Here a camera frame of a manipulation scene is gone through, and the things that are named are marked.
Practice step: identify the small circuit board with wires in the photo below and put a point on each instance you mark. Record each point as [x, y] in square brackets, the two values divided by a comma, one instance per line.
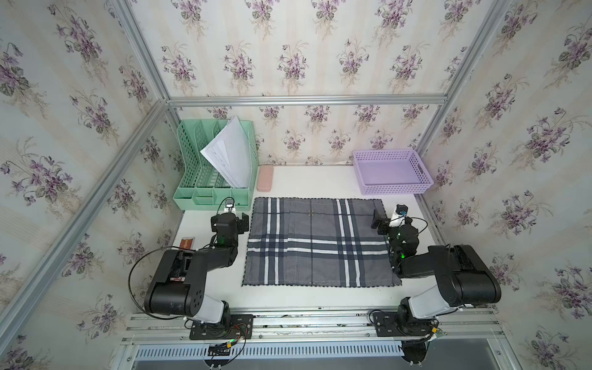
[230, 349]

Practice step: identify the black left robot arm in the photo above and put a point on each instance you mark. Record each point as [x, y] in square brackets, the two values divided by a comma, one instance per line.
[178, 287]

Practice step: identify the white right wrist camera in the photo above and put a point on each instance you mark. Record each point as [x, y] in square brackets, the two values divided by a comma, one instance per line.
[399, 215]

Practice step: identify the purple plastic basket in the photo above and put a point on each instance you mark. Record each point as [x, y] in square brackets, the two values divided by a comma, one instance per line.
[400, 171]

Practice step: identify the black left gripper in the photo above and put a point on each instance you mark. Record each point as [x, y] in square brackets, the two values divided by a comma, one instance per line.
[241, 224]

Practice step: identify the white paper sheets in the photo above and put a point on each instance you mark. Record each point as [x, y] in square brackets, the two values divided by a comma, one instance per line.
[229, 154]

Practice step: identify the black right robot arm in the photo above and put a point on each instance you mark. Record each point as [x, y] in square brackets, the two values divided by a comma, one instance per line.
[462, 278]

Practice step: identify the grey plaid pillowcase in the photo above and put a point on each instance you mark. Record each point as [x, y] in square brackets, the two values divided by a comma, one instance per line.
[317, 242]

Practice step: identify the green mesh file organizer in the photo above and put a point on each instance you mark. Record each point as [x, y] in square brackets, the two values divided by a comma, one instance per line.
[202, 188]

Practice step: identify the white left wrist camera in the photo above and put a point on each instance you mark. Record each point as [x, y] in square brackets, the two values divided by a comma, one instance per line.
[229, 206]

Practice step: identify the pink eraser block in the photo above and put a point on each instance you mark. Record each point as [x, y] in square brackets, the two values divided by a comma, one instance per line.
[265, 178]

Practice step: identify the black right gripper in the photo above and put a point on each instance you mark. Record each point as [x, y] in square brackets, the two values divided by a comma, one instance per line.
[384, 223]

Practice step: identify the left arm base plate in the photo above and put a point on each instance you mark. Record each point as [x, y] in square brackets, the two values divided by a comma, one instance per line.
[235, 326]

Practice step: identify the red rectangular card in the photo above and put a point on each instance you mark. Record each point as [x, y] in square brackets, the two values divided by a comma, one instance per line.
[187, 243]

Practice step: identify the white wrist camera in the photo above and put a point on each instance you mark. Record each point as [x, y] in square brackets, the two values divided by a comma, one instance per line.
[399, 215]
[229, 206]

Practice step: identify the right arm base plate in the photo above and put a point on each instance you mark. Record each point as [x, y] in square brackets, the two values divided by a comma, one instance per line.
[395, 324]

